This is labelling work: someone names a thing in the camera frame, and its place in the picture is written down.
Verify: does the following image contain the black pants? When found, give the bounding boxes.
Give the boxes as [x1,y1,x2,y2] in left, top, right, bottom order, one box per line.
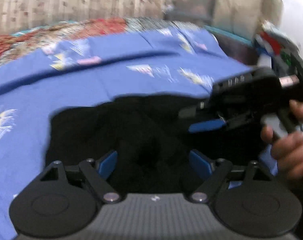
[45,95,267,194]

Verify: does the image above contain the person's right hand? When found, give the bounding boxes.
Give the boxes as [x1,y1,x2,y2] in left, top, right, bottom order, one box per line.
[260,100,303,181]

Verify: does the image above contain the colourful clutter pile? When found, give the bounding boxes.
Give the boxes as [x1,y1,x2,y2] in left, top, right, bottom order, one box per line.
[254,21,300,67]

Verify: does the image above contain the beige fabric wardrobe cover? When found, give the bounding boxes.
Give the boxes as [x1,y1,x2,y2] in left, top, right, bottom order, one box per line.
[212,0,283,40]

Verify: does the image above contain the blue printed bedsheet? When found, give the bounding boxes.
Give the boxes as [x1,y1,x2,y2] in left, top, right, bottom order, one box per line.
[0,26,279,240]

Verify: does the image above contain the clear plastic storage box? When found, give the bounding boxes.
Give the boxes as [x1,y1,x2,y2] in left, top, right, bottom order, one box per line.
[164,0,216,27]

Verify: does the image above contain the red floral quilt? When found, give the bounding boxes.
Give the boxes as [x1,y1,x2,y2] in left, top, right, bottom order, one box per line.
[0,17,200,66]

